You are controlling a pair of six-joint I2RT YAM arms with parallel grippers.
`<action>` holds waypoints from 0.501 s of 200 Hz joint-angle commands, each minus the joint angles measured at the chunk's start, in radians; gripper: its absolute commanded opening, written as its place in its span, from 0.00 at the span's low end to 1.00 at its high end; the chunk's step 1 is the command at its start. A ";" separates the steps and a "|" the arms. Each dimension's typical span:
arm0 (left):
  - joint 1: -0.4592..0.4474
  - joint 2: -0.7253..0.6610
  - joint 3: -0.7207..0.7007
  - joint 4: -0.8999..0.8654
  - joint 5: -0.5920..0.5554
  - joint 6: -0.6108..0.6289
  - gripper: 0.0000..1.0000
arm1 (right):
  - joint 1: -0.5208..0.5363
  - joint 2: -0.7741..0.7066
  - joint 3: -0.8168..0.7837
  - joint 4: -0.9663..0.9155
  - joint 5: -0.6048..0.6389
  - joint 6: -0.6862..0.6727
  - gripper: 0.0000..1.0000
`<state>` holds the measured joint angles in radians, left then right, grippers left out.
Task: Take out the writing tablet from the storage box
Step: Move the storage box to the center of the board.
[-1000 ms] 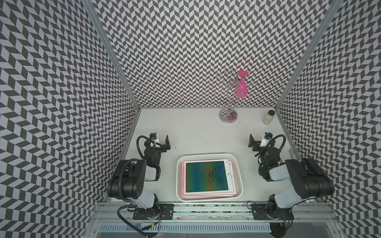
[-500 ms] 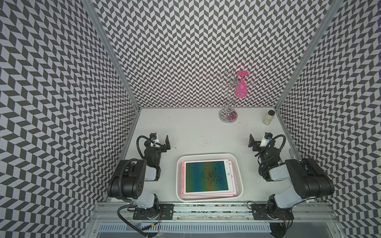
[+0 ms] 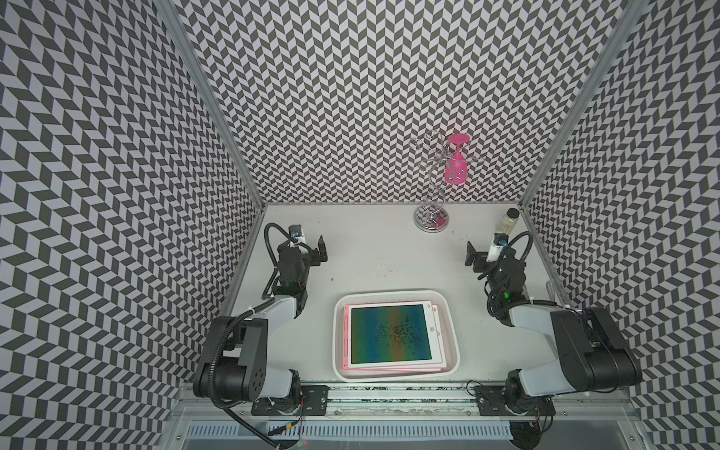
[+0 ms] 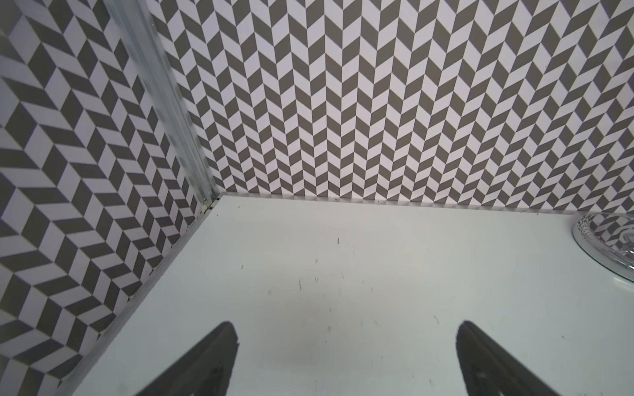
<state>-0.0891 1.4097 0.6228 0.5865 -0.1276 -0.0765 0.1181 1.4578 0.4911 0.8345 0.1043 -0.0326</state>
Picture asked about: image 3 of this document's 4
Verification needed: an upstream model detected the small glass jar black lid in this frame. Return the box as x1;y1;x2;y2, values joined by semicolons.
496;207;521;236

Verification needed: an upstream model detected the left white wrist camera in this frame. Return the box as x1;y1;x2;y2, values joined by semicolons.
288;224;307;243

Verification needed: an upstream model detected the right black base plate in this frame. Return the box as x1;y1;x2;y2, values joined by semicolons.
472;384;556;420

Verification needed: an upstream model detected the white plastic storage tray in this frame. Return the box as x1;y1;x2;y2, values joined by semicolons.
333;290;461;383

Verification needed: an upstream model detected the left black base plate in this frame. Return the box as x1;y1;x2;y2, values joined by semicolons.
251;384;329;416

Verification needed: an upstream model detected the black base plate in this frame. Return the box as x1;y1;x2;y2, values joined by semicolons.
251;384;329;416
472;384;556;420

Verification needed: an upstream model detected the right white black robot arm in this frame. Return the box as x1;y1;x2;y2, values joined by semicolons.
464;232;642;416

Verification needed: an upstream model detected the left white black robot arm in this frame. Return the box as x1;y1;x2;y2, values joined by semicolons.
192;223;328;411

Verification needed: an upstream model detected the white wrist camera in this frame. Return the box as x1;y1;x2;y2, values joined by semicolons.
486;232;508;263
288;224;307;243

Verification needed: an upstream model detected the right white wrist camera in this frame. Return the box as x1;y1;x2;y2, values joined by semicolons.
486;232;508;263

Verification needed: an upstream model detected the aluminium front rail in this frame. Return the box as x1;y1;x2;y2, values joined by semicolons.
168;381;637;423

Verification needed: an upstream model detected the pink plastic goblet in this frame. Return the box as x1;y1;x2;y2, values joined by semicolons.
444;133;471;186

